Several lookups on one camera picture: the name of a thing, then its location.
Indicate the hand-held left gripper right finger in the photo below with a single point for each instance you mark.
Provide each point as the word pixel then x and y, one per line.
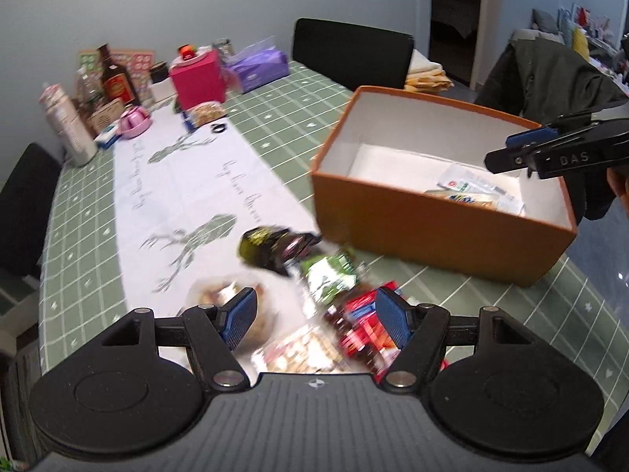
pixel 393 317

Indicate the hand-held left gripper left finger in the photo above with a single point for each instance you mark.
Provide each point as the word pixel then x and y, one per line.
pixel 241 314

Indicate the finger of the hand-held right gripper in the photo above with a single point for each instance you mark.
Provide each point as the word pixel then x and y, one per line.
pixel 530 137
pixel 565 157

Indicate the red snack packet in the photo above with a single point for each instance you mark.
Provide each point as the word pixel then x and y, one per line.
pixel 361 314

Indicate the clear brown snack packet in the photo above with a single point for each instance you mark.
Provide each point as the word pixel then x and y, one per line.
pixel 206 292

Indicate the beige patterned snack packet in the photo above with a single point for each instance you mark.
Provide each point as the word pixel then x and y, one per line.
pixel 295 349

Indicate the dark green snack packet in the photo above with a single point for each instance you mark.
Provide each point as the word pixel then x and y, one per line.
pixel 265 246

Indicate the light green snack packet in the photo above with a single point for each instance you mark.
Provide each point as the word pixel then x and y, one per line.
pixel 327 273

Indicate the orange cardboard box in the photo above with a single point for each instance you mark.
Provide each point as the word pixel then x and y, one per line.
pixel 417 231

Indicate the dark jacket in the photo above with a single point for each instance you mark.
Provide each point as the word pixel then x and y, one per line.
pixel 540 78

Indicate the clear white snack packet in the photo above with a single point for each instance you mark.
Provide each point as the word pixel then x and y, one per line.
pixel 471 182

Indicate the golden pastry packet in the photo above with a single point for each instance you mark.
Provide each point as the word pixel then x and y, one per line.
pixel 467 199

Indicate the yellow cushion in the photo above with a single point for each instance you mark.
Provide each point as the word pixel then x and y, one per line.
pixel 581 42

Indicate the grey cushion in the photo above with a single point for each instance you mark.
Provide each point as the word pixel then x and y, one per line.
pixel 544 20

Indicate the folded cloth stack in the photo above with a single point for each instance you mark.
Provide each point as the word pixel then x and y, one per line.
pixel 427 76

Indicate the white deer print table runner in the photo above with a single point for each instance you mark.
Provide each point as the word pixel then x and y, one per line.
pixel 196 182

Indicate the black chair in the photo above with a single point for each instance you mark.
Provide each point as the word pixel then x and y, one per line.
pixel 354 54
pixel 24 206

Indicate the clear bag of nuts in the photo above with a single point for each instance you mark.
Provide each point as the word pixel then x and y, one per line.
pixel 206 113

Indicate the pink round container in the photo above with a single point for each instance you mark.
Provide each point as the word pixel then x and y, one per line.
pixel 133 123

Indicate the blue white small box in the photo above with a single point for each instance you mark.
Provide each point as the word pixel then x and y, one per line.
pixel 107 137

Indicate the pink box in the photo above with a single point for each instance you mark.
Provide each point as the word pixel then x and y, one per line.
pixel 196 83

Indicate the small wooden box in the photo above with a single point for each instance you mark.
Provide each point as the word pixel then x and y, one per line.
pixel 105 115

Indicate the purple tissue pack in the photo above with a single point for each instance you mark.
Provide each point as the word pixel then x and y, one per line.
pixel 258 69

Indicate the black jar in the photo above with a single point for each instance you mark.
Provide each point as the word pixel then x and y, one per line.
pixel 158 73

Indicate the brown glass bottle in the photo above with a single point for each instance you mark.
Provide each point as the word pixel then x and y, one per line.
pixel 115 86

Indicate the white plate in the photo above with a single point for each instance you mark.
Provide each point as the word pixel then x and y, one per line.
pixel 201 56

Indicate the glass jar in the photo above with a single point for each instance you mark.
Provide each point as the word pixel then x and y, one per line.
pixel 222 48

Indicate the dotted card board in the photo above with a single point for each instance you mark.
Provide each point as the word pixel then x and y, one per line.
pixel 140 66

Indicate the red orange toy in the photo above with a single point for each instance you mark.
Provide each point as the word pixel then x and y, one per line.
pixel 186 51

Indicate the clear plastic bottle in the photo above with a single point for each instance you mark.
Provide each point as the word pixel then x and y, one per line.
pixel 88 91

